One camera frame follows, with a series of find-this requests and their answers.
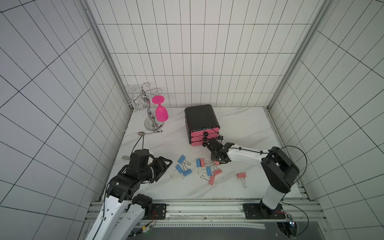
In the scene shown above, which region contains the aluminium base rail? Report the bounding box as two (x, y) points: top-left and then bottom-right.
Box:
(81, 199), (330, 237)

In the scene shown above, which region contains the blue binder clip top left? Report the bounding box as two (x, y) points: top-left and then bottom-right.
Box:
(178, 155), (191, 166)

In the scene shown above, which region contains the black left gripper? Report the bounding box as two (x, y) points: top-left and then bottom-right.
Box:
(138, 156), (173, 185)

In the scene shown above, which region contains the pink binder clip beside blue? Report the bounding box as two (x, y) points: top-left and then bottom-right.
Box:
(200, 158), (212, 168)

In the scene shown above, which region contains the magenta plastic wine glass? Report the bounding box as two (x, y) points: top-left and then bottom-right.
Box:
(152, 95), (169, 122)

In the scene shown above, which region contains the clear wine glass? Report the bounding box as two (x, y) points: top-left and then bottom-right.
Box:
(127, 87), (148, 111)

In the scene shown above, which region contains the blue binder clip centre lower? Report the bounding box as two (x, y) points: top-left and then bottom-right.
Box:
(198, 167), (213, 176)

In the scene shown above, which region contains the chrome glass rack stand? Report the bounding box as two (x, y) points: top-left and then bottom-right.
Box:
(126, 82), (164, 132)

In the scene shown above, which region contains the blue binder clip lower left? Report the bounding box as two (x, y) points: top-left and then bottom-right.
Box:
(182, 164), (192, 177)

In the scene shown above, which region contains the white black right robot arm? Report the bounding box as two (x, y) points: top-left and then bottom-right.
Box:
(203, 139), (300, 213)

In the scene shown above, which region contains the pink drawer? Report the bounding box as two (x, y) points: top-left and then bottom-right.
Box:
(191, 133), (219, 143)
(191, 140), (209, 147)
(191, 128), (220, 138)

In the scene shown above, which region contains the pink binder clip lone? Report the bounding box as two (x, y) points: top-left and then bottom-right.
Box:
(237, 173), (247, 188)

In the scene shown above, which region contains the pink bottom drawer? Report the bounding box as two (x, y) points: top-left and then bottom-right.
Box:
(191, 140), (209, 147)

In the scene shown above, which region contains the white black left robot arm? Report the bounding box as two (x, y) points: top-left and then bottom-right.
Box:
(86, 149), (173, 240)

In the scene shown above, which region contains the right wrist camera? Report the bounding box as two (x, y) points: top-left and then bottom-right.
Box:
(207, 139), (224, 152)

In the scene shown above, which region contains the blue binder clip far left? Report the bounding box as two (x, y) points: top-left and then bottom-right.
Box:
(170, 164), (184, 177)

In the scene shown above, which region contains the black drawer cabinet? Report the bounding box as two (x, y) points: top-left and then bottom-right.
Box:
(184, 104), (220, 134)

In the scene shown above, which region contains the metal spoon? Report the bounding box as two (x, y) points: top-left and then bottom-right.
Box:
(138, 132), (152, 136)

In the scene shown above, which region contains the pink top drawer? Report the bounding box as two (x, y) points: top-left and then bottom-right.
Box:
(191, 128), (220, 138)

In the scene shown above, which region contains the pink binder clip bottom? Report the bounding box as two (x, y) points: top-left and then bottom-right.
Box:
(200, 175), (216, 186)

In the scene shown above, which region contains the blue binder clip centre upper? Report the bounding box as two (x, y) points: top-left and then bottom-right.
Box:
(193, 158), (201, 168)

